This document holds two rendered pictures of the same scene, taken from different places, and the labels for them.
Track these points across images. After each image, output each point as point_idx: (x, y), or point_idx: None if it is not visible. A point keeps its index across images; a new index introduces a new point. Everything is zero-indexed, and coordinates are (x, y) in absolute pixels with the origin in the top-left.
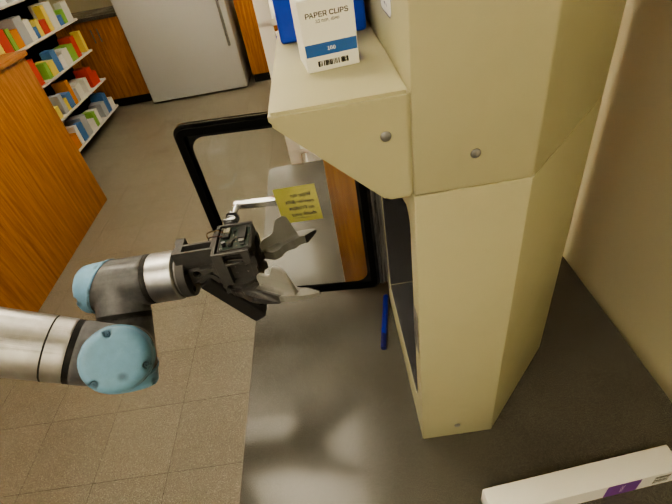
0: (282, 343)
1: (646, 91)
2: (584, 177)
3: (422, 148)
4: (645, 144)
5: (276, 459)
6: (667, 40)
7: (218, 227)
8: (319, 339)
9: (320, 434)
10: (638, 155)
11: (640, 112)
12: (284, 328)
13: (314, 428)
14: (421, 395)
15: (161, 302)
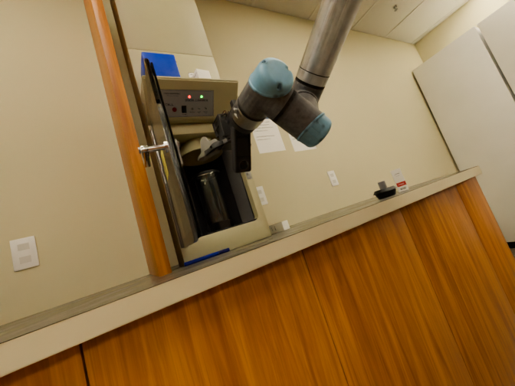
0: (238, 252)
1: (150, 188)
2: (139, 236)
3: None
4: (162, 201)
5: (314, 224)
6: (149, 172)
7: (218, 114)
8: (228, 253)
9: (290, 231)
10: (161, 205)
11: (152, 194)
12: (221, 258)
13: (289, 232)
14: (260, 202)
15: (265, 118)
